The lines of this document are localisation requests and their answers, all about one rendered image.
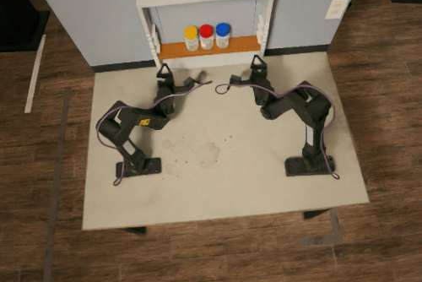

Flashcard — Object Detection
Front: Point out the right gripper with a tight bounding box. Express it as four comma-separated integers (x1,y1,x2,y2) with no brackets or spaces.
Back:
232,54,268,85

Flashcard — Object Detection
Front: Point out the clear bottle with red cap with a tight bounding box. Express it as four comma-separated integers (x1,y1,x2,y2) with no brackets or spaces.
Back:
200,24,214,50

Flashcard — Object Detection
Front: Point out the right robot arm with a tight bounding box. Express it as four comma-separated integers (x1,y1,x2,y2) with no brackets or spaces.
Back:
254,79,332,175

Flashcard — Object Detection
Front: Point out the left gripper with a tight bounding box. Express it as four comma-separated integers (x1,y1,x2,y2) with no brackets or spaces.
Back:
156,63,194,95

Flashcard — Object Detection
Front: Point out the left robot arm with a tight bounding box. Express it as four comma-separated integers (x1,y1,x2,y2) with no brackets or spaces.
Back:
95,88,175,178

